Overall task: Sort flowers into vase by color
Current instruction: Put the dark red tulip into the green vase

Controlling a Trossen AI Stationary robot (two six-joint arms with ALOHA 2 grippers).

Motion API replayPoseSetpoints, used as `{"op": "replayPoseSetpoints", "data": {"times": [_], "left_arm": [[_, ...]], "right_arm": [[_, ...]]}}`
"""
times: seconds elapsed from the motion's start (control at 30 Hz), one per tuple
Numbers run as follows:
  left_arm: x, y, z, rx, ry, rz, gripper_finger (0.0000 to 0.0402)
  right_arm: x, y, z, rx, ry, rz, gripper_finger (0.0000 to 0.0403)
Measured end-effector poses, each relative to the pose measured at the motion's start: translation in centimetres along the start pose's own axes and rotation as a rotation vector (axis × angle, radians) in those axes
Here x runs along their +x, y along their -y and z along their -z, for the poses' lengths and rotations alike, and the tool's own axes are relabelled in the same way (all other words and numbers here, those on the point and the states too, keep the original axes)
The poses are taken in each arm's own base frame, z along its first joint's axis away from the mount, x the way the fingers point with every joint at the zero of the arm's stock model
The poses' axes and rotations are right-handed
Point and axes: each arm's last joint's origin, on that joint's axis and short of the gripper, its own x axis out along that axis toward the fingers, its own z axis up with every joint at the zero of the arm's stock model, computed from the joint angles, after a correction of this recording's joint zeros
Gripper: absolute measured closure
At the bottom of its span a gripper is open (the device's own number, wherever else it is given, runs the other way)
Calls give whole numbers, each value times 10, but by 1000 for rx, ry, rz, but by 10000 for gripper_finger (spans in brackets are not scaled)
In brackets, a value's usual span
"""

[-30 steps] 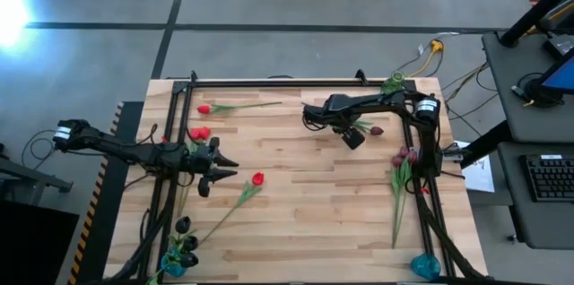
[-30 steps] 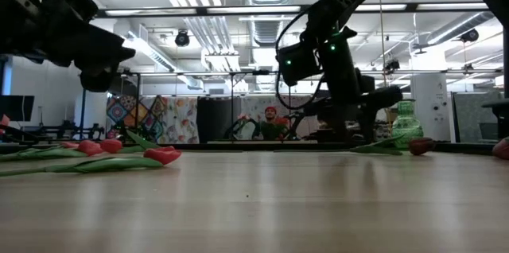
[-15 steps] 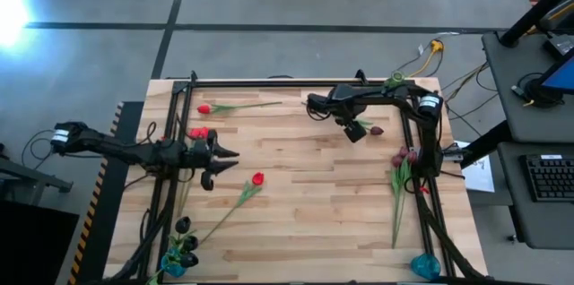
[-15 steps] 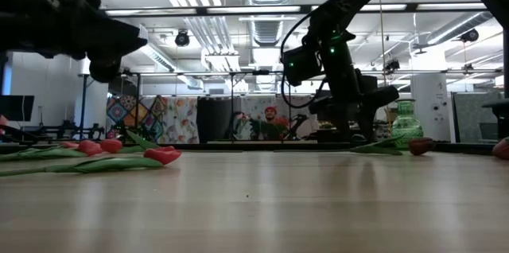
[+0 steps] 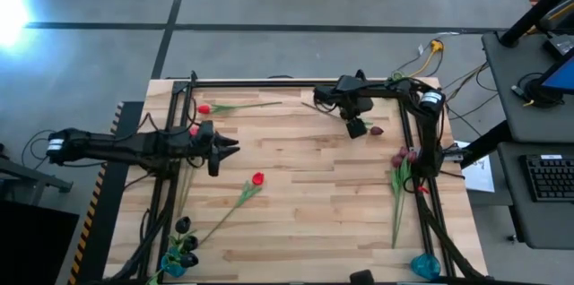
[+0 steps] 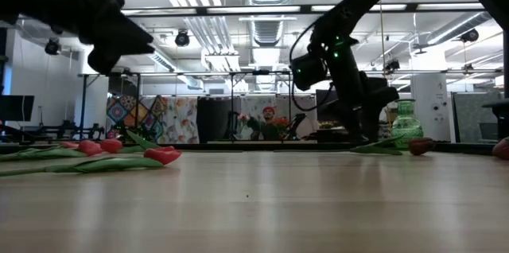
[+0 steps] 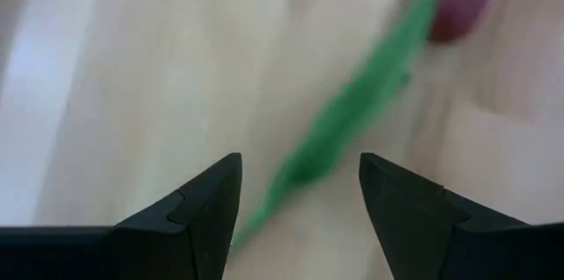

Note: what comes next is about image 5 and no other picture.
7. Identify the black left arm cable bundle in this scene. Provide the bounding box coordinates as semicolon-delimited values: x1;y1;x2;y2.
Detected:
109;172;180;282

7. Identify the black hazard-striped base plate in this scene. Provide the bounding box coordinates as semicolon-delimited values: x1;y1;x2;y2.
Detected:
66;100;144;285

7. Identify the black monitor stand base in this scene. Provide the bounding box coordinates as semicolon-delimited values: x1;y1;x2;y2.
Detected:
510;72;566;109

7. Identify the white paper sheet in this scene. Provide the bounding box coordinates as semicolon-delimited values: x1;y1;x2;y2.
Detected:
461;154;496;194

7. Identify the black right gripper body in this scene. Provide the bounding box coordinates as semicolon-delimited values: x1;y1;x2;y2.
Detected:
336;74;374;140

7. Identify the grey desk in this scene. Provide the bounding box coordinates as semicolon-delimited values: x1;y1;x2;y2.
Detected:
481;31;574;143
496;141;574;250

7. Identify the black leader arm handle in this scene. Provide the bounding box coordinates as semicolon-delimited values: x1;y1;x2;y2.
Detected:
349;269;376;285

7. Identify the black aluminium frame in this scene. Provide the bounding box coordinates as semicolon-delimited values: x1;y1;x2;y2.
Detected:
136;69;454;282

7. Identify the monitor with blue screen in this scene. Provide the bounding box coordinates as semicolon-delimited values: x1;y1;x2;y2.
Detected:
540;54;574;94

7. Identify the black floor cable loop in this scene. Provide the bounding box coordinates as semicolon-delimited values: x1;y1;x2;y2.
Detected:
20;129;63;172

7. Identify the black artificial tulip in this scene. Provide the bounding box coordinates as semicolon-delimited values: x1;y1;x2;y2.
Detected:
163;216;193;268
145;252;200;285
168;235;199;268

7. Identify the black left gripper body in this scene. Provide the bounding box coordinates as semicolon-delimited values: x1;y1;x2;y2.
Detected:
192;120;221;178

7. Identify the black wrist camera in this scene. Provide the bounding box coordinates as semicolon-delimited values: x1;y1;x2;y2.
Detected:
193;134;212;156
312;85;338;114

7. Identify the blue glass vase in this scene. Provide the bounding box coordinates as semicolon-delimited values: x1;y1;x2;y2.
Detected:
160;253;189;280
410;253;442;281

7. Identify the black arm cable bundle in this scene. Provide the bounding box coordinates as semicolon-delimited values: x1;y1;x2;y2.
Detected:
109;172;180;282
412;177;488;282

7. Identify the grey box device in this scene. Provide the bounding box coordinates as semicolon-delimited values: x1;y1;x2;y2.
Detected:
543;33;574;56

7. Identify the black stand post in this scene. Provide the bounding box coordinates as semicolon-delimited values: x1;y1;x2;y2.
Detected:
498;0;574;48

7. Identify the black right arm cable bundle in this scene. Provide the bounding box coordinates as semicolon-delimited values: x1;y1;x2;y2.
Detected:
412;177;488;282

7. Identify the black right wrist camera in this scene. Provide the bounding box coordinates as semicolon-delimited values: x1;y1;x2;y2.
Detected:
312;85;338;114

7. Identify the yellow plug with cable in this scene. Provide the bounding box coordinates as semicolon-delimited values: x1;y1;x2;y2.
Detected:
407;39;445;79

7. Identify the black keyboard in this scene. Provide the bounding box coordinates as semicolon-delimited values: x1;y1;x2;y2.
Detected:
519;153;574;203

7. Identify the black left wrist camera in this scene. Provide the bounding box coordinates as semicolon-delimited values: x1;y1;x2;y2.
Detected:
193;134;212;156

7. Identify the grey metal stand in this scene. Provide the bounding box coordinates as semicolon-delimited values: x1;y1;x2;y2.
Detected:
0;143;74;205

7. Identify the black flat panel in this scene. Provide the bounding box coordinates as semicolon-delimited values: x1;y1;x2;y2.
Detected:
0;199;81;285

